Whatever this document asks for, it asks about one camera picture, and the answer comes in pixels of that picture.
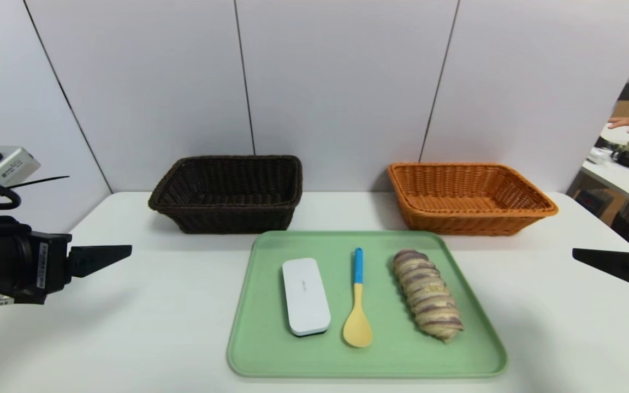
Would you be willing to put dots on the white rectangular case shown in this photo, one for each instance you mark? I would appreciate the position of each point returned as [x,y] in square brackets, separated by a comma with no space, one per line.
[306,295]

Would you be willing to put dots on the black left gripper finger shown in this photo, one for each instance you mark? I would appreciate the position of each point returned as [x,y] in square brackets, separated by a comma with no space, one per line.
[93,257]

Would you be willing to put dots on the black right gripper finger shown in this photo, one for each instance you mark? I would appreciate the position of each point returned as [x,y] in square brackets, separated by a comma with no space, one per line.
[625,267]

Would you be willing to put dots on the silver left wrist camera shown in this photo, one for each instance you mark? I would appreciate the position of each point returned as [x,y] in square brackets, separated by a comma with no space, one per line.
[11,166]

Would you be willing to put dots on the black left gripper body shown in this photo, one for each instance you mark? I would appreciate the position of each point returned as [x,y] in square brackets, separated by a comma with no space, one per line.
[48,266]

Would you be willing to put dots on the orange wicker basket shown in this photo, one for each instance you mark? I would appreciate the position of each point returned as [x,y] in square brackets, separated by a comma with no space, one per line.
[473,218]

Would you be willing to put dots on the dark brown wicker basket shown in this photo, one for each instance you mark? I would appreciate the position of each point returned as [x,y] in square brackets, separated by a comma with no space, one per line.
[227,218]

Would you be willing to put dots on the twisted purple swirl bread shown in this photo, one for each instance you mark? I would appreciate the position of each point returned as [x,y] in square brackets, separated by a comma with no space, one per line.
[426,295]

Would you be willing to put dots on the light green plastic tray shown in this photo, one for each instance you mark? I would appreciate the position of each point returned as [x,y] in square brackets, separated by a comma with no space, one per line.
[380,360]

